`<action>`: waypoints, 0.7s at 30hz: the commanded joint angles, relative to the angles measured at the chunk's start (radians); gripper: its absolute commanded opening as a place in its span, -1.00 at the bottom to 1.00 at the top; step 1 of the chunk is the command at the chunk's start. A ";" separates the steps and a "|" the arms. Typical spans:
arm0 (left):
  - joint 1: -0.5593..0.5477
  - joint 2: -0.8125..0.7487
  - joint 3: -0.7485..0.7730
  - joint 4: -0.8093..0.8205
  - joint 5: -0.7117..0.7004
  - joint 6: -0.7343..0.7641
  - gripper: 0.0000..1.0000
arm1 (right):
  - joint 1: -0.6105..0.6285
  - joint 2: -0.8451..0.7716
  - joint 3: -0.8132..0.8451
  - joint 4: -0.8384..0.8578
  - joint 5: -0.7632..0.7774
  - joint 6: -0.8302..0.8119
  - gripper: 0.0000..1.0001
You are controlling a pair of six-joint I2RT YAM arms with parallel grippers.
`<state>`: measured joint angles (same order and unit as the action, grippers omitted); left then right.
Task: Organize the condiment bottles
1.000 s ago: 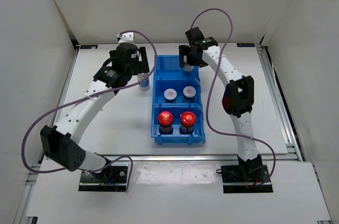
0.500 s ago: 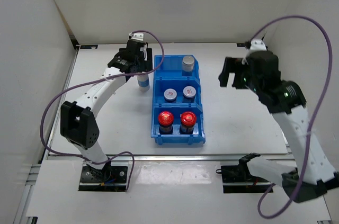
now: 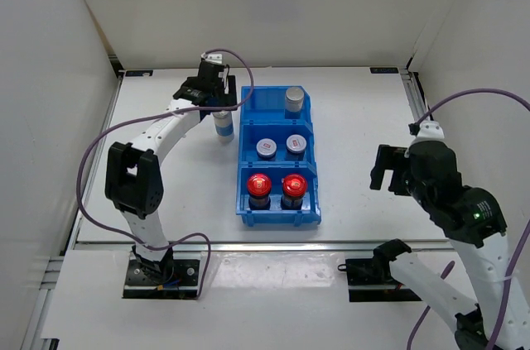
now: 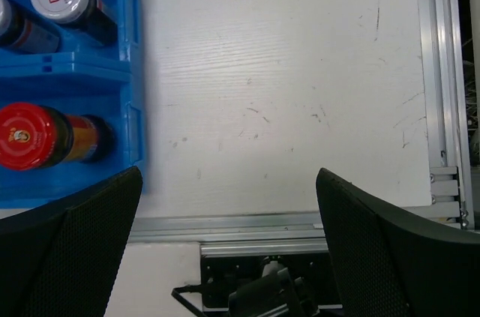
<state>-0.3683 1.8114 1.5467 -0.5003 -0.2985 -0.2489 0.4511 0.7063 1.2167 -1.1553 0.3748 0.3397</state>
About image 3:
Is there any blue plastic three-compartment bin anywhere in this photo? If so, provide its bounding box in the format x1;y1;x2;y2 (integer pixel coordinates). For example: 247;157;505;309
236;86;321;227

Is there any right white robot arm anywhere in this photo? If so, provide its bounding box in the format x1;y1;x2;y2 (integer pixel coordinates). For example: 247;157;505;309
370;140;529;349

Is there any blue table label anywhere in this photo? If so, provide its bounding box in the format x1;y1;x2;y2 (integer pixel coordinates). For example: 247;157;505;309
369;67;399;74
124;70;153;77

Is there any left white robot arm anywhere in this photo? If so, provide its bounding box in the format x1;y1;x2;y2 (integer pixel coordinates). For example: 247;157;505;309
104;53;237;284

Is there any silver-lid blue-white canister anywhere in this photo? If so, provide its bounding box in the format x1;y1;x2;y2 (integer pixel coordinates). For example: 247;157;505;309
284;87;305;119
212;111;234;143

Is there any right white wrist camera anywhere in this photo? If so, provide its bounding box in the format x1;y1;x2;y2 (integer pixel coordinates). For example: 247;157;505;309
409;120;445;146

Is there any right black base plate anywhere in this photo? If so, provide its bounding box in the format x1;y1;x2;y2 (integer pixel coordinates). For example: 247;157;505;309
337;258;421;303

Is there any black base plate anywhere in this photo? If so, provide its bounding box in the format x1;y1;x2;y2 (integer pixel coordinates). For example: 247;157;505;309
122;256;203;300
337;258;421;303

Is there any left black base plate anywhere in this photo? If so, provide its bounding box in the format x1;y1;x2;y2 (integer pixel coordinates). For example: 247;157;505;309
122;256;203;300

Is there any left blue table label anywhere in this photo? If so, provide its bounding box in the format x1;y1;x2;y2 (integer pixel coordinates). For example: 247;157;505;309
124;70;153;77

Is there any red-lid sauce jar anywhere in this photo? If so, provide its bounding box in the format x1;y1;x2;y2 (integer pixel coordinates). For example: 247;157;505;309
281;174;307;209
247;173;272;210

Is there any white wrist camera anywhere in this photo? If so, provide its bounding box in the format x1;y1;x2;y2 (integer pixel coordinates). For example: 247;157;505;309
409;120;445;146
200;52;227;68

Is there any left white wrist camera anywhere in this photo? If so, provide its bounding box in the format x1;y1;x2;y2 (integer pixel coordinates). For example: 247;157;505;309
200;52;227;68

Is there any white-lid dark jar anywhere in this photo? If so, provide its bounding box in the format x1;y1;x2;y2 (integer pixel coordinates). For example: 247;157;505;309
286;134;307;161
256;138;277;161

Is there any right blue table label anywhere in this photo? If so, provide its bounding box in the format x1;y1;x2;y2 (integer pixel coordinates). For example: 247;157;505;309
369;67;399;74

